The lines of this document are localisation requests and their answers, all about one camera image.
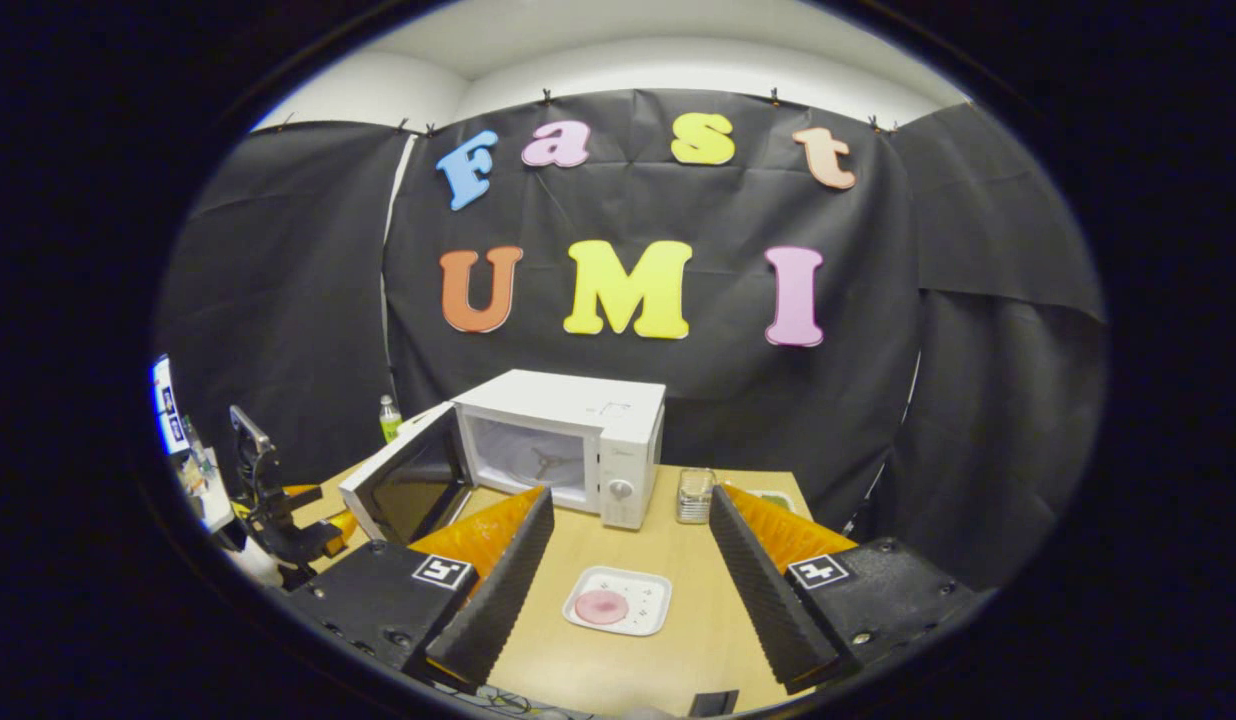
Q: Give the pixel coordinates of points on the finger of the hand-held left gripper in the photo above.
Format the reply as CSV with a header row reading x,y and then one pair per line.
x,y
330,538
303,495

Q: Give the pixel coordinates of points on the green label drink bottle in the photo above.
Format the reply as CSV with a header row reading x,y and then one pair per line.
x,y
390,422

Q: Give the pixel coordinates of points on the computer monitor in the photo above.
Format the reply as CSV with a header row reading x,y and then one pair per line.
x,y
168,405

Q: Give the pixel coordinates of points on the small clear glass container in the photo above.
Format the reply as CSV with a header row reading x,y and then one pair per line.
x,y
695,497

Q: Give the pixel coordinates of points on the pink ham slice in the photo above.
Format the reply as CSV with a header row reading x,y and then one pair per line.
x,y
601,607

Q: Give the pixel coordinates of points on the white microwave oven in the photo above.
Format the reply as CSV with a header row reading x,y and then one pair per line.
x,y
628,440

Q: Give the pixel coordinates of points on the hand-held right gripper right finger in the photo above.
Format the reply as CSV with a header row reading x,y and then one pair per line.
x,y
768,600

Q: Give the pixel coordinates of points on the white divided condiment dish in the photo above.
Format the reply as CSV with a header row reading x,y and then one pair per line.
x,y
778,498

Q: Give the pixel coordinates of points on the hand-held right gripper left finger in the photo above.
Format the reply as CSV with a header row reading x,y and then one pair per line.
x,y
498,600

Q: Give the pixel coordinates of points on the white square plate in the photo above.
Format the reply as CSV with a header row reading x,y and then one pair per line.
x,y
643,605

